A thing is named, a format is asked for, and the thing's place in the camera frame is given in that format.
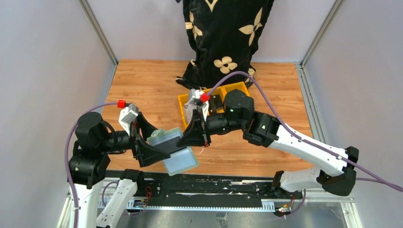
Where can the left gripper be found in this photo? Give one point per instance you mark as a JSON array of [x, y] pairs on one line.
[[147, 153]]

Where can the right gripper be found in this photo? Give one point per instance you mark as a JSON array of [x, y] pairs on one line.
[[195, 135]]

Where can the black credit card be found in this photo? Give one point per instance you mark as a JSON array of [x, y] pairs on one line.
[[169, 145]]

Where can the green card holder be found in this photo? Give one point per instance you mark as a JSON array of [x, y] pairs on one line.
[[181, 158]]

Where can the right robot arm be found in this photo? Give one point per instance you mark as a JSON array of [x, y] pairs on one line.
[[333, 168]]

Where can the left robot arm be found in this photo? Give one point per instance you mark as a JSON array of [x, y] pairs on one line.
[[86, 169]]

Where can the silver cards stack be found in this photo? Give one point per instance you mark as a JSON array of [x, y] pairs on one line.
[[188, 111]]

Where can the black cards stack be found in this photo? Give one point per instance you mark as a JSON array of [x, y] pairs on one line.
[[215, 103]]

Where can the yellow three-compartment bin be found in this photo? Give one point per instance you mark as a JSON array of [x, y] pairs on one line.
[[221, 91]]

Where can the black floral blanket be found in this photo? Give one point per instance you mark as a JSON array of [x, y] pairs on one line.
[[224, 34]]

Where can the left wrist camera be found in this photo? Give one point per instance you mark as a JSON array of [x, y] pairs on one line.
[[127, 116]]

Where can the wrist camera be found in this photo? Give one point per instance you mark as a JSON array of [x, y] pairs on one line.
[[200, 99], [127, 116]]

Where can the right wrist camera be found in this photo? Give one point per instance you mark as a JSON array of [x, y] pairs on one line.
[[200, 99]]

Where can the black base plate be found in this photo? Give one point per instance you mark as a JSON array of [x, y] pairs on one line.
[[209, 191]]

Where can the aluminium frame rail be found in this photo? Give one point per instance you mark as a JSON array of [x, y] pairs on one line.
[[315, 195]]

